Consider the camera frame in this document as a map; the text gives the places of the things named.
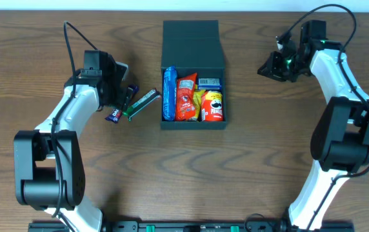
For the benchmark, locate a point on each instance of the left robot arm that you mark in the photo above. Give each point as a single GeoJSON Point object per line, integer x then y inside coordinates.
{"type": "Point", "coordinates": [48, 168]}

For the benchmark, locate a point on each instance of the blue small card box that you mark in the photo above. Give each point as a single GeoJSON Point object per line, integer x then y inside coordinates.
{"type": "Point", "coordinates": [209, 84]}

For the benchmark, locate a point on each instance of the red candy bag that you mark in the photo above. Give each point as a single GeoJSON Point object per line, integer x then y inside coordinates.
{"type": "Point", "coordinates": [184, 107]}

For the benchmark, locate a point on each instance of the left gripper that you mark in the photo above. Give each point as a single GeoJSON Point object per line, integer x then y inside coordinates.
{"type": "Point", "coordinates": [114, 95]}

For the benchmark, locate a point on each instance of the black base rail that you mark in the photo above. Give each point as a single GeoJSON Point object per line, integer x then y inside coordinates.
{"type": "Point", "coordinates": [254, 226]}

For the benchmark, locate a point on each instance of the red Pringles can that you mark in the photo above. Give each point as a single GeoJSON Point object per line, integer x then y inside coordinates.
{"type": "Point", "coordinates": [211, 106]}

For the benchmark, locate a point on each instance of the black gift box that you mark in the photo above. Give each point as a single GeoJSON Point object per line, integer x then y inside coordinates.
{"type": "Point", "coordinates": [194, 47]}

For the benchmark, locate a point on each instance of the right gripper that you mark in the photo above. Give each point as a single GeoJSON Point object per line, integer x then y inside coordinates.
{"type": "Point", "coordinates": [277, 64]}

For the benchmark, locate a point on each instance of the yellow snack bag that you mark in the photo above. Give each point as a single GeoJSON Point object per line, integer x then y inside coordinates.
{"type": "Point", "coordinates": [196, 103]}

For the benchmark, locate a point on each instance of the purple Dairy Milk bar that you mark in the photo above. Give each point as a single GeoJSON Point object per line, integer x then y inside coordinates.
{"type": "Point", "coordinates": [123, 101]}

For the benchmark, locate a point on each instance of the blue cookie packet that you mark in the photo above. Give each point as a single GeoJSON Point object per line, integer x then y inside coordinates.
{"type": "Point", "coordinates": [169, 93]}

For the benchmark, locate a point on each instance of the green gum pack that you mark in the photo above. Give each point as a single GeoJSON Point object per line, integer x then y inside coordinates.
{"type": "Point", "coordinates": [143, 102]}

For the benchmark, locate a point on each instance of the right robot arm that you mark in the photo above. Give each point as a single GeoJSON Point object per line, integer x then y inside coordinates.
{"type": "Point", "coordinates": [340, 142]}

